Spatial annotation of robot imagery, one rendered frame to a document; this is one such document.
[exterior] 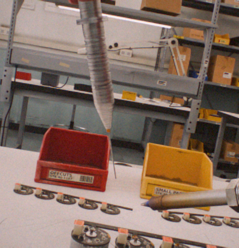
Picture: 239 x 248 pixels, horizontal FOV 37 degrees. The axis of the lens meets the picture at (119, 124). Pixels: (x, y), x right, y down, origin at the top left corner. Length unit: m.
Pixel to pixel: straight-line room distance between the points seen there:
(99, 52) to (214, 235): 0.31
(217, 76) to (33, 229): 4.09
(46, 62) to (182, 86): 0.93
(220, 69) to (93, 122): 1.69
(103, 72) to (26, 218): 0.25
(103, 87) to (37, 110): 4.51
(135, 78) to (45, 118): 2.39
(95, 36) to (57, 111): 4.47
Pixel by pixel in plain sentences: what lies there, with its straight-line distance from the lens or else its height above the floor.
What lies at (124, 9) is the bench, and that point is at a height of 1.34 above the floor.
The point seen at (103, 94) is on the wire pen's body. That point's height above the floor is 0.90.
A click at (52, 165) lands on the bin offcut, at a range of 0.50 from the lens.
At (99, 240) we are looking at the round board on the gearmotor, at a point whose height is 0.81.
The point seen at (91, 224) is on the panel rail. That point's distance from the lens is 0.25.
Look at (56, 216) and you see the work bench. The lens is 0.42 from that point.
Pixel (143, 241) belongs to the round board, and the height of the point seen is 0.81.
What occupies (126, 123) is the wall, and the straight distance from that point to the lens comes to 4.65.
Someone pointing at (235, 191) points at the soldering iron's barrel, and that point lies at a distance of 0.17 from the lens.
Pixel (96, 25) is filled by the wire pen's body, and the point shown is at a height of 0.94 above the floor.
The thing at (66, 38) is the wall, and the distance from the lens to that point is 4.64.
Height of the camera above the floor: 0.91
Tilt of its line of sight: 8 degrees down
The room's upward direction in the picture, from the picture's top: 10 degrees clockwise
